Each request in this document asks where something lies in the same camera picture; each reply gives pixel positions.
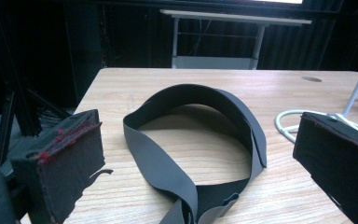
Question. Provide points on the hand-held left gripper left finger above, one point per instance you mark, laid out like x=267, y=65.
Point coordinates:
x=65, y=168

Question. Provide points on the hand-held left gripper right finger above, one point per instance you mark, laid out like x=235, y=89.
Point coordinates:
x=338, y=161

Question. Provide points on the black tripod stand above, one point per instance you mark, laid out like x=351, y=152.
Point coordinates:
x=21, y=112

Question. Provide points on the white-legged desk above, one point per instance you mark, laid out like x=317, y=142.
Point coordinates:
x=217, y=60

